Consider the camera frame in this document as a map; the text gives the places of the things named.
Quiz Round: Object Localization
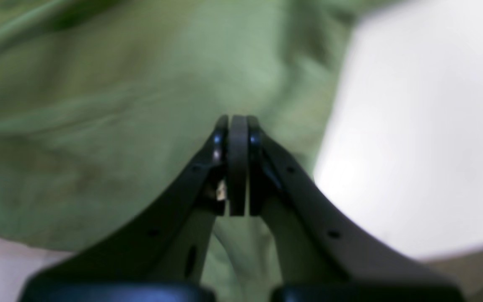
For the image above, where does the olive green t-shirt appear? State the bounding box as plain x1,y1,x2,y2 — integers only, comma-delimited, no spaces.
0,0,393,302

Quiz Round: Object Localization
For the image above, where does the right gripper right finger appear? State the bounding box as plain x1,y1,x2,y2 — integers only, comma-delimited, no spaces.
228,115,464,302

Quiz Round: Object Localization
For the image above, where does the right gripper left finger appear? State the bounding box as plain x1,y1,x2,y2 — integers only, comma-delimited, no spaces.
19,115,229,302

